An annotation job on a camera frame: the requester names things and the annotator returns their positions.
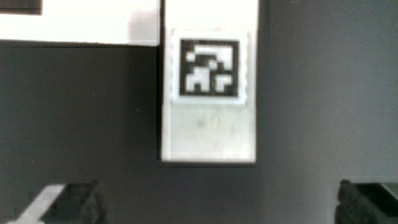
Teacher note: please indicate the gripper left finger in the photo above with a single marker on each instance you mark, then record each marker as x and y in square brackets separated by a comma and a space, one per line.
[67, 204]

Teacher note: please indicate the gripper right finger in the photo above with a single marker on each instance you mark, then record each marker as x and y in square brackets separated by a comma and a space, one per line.
[366, 203]

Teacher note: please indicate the white table leg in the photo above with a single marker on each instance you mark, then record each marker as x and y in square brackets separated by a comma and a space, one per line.
[207, 105]

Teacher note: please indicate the white sheet with markers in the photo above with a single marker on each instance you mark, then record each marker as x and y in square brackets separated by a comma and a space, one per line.
[113, 22]

